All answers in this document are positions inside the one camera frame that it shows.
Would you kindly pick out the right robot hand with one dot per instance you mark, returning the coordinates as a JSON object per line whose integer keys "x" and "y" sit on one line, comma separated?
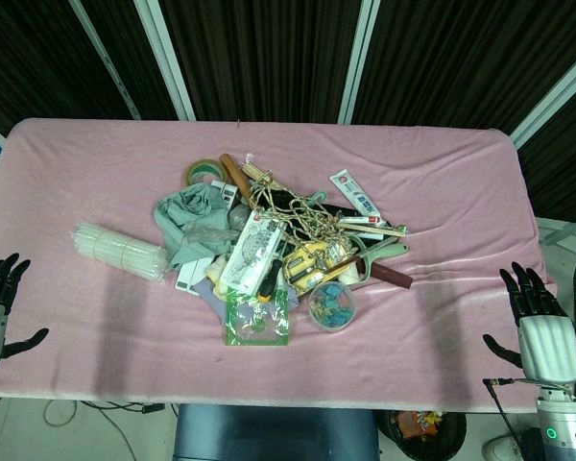
{"x": 547, "y": 336}

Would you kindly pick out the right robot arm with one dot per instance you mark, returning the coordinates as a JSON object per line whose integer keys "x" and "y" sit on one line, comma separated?
{"x": 562, "y": 422}

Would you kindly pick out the white small card box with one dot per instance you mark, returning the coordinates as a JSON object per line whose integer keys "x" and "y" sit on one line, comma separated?
{"x": 192, "y": 273}

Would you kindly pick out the round box of clips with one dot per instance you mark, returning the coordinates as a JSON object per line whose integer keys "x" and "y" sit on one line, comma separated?
{"x": 332, "y": 307}

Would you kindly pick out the white black label box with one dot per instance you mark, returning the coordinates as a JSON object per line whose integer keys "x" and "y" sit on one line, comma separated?
{"x": 224, "y": 190}

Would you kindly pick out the bundle of white straws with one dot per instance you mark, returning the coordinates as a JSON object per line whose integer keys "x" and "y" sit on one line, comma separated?
{"x": 117, "y": 250}

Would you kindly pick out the black waste bin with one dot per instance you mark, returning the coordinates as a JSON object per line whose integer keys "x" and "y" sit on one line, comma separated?
{"x": 425, "y": 434}

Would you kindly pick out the dark red flat bar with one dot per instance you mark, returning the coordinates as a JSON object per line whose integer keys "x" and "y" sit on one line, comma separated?
{"x": 389, "y": 274}

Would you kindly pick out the wooden chopsticks pack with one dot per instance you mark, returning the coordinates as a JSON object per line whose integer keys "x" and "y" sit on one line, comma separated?
{"x": 374, "y": 227}

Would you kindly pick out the purple grey cloth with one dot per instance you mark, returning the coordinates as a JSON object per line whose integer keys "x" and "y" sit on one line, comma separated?
{"x": 211, "y": 298}

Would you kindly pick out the grey green cloth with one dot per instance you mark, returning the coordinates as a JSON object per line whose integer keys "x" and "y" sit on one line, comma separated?
{"x": 192, "y": 216}

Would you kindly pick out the white toothpaste tube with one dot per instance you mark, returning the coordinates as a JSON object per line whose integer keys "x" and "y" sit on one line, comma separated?
{"x": 358, "y": 197}

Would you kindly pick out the crumpled clear plastic bag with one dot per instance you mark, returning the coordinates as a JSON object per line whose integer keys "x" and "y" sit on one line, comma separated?
{"x": 210, "y": 234}

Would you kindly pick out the yellow black tape measure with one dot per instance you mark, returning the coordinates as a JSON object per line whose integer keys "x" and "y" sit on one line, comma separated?
{"x": 305, "y": 267}

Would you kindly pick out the pink table cloth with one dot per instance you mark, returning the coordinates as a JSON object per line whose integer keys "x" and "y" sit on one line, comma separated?
{"x": 288, "y": 336}

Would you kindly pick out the green tape roll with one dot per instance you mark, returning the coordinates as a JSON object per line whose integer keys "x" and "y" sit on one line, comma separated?
{"x": 204, "y": 169}

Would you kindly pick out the green framed plastic packet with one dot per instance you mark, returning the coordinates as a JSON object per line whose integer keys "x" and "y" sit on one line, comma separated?
{"x": 256, "y": 319}

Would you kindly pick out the white ruler set package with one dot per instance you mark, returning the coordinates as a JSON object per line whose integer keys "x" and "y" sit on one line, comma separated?
{"x": 250, "y": 249}

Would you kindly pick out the black yellow screwdriver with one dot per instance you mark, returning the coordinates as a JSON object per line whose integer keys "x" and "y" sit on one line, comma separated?
{"x": 271, "y": 280}

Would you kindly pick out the brown wooden stick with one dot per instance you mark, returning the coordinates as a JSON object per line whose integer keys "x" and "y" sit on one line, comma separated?
{"x": 237, "y": 178}

